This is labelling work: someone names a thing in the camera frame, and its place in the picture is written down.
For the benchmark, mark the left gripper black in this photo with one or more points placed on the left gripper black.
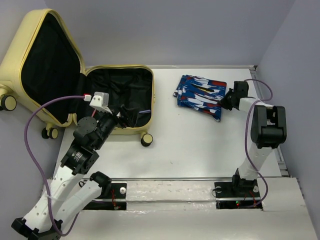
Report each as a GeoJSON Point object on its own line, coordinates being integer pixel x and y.
{"type": "Point", "coordinates": [130, 119]}

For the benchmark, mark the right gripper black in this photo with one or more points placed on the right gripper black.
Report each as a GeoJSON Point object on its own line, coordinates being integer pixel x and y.
{"type": "Point", "coordinates": [222, 102]}

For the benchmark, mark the blue red white cloth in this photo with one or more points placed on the blue red white cloth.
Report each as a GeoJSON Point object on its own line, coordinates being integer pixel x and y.
{"type": "Point", "coordinates": [201, 94]}

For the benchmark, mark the purple white toothbrush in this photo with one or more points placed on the purple white toothbrush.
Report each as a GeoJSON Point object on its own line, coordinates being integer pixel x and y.
{"type": "Point", "coordinates": [145, 111]}

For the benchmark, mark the yellow hard-shell suitcase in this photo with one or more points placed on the yellow hard-shell suitcase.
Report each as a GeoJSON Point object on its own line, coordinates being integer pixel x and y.
{"type": "Point", "coordinates": [43, 63]}

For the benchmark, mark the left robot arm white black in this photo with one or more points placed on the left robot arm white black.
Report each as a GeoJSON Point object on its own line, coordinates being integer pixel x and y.
{"type": "Point", "coordinates": [57, 208]}

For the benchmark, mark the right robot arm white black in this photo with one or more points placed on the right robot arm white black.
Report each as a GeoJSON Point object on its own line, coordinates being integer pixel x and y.
{"type": "Point", "coordinates": [265, 130]}

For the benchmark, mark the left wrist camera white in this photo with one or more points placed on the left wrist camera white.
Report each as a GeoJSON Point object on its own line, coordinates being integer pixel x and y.
{"type": "Point", "coordinates": [100, 102]}

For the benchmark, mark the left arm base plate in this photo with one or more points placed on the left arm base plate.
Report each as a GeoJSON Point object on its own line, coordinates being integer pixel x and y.
{"type": "Point", "coordinates": [110, 199]}

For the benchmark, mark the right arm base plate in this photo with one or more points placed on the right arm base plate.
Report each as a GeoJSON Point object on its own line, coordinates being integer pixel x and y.
{"type": "Point", "coordinates": [229, 198]}

